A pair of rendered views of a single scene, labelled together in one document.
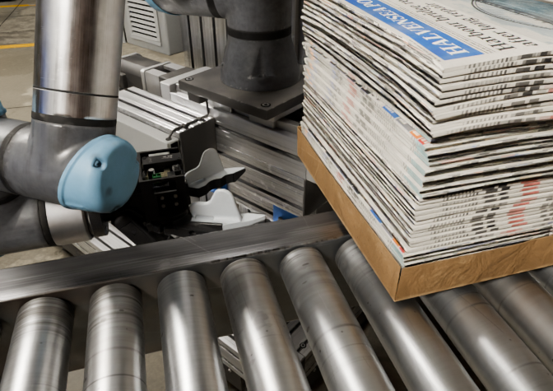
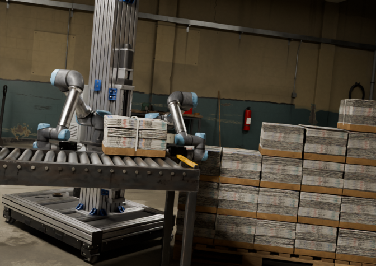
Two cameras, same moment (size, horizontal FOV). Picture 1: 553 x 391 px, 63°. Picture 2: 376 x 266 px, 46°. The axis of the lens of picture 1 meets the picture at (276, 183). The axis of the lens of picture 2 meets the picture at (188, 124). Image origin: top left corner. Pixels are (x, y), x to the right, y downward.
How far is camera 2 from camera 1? 2.45 m
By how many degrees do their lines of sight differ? 30
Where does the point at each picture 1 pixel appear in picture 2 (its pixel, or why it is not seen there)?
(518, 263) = (126, 153)
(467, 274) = (116, 152)
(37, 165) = (56, 131)
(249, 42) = (98, 131)
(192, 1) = (87, 121)
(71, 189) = (60, 134)
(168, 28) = (80, 134)
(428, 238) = (109, 143)
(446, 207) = (111, 138)
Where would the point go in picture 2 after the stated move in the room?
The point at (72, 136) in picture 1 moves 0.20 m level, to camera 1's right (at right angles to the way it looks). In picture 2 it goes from (62, 127) to (94, 130)
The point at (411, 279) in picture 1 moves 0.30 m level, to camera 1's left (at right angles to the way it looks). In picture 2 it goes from (107, 149) to (57, 145)
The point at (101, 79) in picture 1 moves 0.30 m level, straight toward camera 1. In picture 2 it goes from (68, 121) to (74, 125)
